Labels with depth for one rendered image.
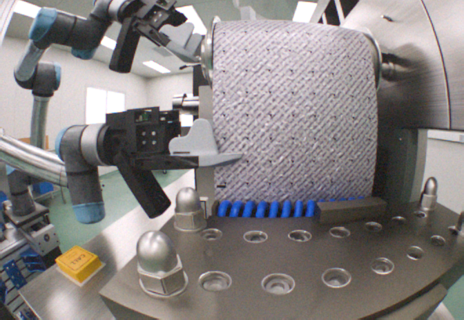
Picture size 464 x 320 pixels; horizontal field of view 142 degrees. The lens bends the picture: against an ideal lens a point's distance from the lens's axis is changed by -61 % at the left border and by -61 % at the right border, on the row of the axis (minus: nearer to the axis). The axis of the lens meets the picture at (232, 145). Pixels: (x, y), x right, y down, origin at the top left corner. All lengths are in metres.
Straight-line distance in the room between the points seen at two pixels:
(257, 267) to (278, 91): 0.20
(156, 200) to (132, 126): 0.11
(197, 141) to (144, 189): 0.11
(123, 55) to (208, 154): 0.25
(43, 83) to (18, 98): 3.02
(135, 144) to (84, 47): 0.32
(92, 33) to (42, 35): 0.13
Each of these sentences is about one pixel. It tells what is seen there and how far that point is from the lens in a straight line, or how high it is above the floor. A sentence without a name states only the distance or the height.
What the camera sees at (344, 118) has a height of 1.15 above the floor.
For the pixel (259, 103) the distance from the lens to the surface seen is 0.26.
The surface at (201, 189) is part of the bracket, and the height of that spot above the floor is 1.02.
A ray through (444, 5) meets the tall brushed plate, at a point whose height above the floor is 1.31.
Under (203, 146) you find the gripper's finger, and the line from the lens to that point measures 0.25.
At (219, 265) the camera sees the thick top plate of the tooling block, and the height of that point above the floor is 1.03.
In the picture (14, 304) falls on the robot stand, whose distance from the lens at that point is 1.08.
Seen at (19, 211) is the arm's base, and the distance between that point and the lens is 0.98.
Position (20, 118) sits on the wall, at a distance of 3.83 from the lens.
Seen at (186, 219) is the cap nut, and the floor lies 1.04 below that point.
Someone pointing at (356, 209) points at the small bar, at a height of 1.04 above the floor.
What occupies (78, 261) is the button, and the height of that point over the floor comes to 0.92.
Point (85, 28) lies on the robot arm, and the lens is 0.50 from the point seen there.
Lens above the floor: 1.14
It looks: 6 degrees down
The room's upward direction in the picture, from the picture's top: 1 degrees counter-clockwise
